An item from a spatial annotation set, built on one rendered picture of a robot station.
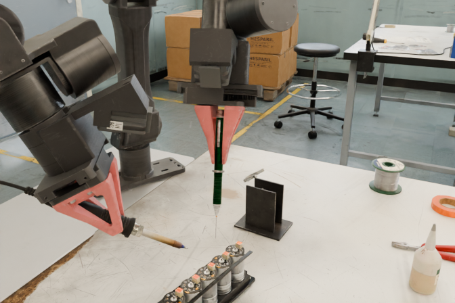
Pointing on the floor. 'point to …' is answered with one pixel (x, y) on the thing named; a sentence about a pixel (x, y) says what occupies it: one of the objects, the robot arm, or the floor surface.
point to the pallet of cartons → (279, 56)
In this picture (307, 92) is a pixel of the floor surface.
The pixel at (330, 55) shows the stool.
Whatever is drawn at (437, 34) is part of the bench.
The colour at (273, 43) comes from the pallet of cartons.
